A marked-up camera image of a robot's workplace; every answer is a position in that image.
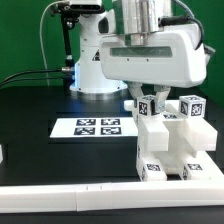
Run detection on white chair seat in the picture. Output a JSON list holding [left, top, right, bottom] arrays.
[[136, 113, 204, 176]]

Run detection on grey camera cable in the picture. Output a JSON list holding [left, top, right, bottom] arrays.
[[38, 0, 69, 87]]

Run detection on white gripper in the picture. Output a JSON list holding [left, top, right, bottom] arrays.
[[99, 24, 206, 112]]

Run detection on black camera on stand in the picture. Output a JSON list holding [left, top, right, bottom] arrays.
[[50, 0, 105, 88]]

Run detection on black base cables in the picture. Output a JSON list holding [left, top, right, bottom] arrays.
[[0, 66, 76, 89]]

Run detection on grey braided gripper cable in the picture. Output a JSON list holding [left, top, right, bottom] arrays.
[[161, 0, 217, 64]]

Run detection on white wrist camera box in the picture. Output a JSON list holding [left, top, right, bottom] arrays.
[[98, 10, 116, 34]]

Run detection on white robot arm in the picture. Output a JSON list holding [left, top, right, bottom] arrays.
[[69, 0, 207, 99]]

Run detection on white L-shaped fence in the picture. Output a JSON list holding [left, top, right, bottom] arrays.
[[0, 175, 224, 213]]

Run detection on white tagged cube nut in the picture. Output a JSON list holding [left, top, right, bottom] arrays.
[[137, 95, 158, 117], [179, 95, 206, 117]]

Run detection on white marker base plate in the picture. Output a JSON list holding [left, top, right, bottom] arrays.
[[50, 117, 138, 138]]

